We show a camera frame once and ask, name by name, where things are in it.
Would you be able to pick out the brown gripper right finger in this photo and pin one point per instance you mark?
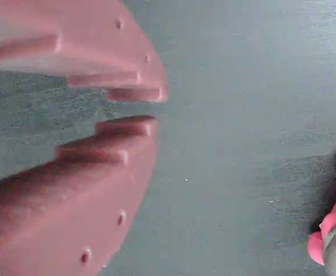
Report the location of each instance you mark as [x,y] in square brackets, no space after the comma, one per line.
[99,43]

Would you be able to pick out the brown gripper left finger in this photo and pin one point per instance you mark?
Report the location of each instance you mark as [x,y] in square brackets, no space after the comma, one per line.
[70,207]

